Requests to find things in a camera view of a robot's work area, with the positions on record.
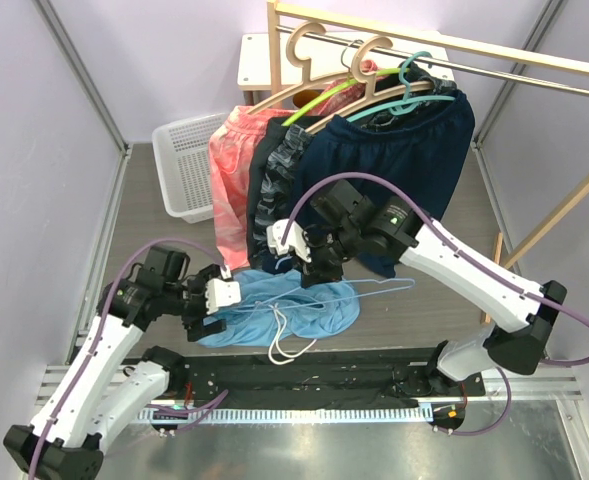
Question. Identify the teal plastic hanger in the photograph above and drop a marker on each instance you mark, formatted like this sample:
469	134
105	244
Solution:
407	102

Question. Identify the wooden clothes rack frame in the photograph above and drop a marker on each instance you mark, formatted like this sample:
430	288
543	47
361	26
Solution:
292	16

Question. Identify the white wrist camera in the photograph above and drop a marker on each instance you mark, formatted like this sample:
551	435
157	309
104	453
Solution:
287	241
221	289

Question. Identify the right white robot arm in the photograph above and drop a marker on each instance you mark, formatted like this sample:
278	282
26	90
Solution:
522	312

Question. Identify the metal hanging rod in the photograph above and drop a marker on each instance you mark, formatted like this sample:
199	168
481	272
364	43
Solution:
430	61

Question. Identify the light blue shorts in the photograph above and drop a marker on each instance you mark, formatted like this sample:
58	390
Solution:
269	329

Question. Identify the wooden hanger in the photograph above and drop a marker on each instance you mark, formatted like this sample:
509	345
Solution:
370	95
279	93

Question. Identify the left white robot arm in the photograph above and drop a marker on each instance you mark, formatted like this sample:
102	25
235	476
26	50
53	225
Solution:
72	433

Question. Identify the right wooden hanger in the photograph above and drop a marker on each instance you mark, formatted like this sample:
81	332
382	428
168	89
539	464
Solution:
370	95

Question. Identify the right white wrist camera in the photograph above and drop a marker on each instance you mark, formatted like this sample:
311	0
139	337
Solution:
287	241

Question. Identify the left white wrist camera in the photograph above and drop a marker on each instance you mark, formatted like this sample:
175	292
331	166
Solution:
221	289

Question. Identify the navy blue shorts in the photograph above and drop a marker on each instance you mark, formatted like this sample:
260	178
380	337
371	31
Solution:
374	160

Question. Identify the pink patterned shorts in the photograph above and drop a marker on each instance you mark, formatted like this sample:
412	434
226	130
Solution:
253	161

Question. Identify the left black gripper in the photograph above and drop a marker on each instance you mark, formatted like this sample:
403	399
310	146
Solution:
191	321

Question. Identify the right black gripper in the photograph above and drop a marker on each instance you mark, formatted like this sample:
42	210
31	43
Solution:
315	272

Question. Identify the lime green hanger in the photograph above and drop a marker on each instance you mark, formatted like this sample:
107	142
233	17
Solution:
330	100

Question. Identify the light blue wire hanger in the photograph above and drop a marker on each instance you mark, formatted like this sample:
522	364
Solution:
264	292

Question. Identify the left wooden hanger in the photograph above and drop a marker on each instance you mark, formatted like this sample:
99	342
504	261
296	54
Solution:
279	93

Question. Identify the white plastic basket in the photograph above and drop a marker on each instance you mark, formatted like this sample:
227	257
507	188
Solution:
182	163

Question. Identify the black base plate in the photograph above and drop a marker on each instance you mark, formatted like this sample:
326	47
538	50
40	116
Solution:
332	380

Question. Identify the black grey patterned shorts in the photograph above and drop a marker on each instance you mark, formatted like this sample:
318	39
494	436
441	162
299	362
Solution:
271	190

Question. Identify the white slotted cable duct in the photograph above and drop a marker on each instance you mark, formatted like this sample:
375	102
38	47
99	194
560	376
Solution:
420	414

